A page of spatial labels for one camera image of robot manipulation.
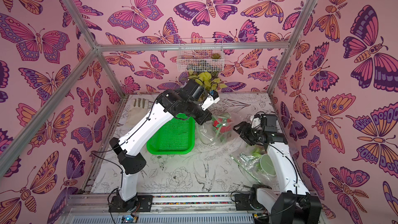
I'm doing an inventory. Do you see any beige green work glove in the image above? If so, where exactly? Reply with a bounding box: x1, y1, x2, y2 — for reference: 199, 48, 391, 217
125, 97, 149, 128

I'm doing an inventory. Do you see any red dragon fruit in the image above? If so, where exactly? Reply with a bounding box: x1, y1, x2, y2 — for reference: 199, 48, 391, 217
212, 118, 233, 140

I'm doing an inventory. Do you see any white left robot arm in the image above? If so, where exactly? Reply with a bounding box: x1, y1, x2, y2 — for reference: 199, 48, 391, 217
109, 79, 220, 213

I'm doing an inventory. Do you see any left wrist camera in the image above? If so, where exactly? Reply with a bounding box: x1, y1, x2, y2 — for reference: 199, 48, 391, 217
201, 90, 220, 111

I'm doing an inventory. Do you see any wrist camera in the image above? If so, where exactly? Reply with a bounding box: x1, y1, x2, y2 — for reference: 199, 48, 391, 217
250, 114, 262, 129
201, 90, 220, 111

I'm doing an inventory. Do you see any green plastic basket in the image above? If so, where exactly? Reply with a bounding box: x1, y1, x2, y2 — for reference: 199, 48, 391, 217
146, 114, 195, 155

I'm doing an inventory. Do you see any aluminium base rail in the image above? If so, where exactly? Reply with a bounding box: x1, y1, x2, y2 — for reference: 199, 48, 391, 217
62, 192, 324, 224

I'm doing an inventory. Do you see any potted green leafy plant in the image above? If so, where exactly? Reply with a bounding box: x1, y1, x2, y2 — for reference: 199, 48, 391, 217
179, 71, 228, 93

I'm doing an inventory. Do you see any aluminium frame post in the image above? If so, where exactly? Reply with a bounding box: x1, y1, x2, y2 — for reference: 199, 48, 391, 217
61, 0, 125, 97

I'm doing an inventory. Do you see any clear zip-top bag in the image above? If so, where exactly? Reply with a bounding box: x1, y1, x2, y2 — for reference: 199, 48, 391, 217
195, 112, 243, 146

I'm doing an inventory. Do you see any white wire wall basket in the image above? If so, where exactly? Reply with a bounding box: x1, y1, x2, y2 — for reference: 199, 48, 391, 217
176, 38, 225, 73

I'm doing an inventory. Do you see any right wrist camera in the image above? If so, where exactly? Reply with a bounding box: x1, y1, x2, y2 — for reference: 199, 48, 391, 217
250, 114, 262, 129

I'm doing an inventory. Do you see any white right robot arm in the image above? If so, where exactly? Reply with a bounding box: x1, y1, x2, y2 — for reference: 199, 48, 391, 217
233, 112, 322, 224

